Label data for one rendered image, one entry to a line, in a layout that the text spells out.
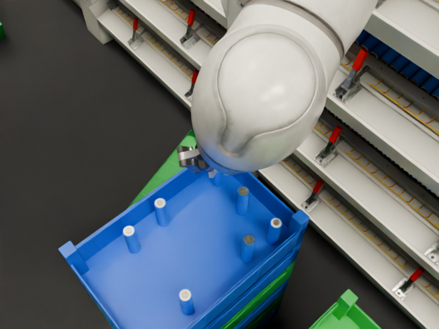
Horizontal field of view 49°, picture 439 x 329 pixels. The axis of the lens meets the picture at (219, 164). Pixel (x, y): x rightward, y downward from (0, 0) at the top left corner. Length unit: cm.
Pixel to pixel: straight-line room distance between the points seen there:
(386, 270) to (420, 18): 60
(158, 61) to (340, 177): 68
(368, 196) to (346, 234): 19
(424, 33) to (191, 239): 44
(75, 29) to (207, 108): 141
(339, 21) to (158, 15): 87
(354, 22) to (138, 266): 49
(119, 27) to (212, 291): 100
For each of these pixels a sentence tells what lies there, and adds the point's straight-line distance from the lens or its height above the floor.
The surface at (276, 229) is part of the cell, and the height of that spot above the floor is 46.
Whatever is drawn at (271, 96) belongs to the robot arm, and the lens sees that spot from 34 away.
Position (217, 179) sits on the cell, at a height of 43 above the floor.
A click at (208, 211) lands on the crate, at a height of 40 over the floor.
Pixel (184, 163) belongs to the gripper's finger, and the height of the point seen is 61.
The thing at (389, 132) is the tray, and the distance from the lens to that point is 81.
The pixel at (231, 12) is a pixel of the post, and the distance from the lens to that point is 94.
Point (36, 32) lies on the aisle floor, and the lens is 178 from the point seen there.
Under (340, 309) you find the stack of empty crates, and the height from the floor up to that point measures 37.
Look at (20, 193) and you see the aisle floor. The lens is 138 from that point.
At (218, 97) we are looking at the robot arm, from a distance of 34.
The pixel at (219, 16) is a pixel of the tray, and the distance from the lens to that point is 99.
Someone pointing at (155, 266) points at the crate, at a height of 40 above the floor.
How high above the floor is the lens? 111
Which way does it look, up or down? 57 degrees down
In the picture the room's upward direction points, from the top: straight up
